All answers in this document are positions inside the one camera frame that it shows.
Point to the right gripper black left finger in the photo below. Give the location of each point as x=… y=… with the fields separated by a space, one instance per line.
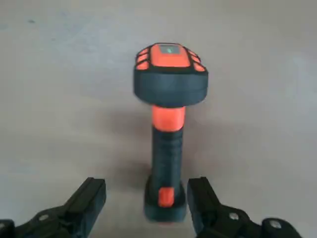
x=74 y=210

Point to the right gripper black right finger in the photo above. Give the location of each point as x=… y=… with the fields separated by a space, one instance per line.
x=210 y=213

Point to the orange black barcode scanner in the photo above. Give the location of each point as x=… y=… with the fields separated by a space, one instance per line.
x=168 y=148

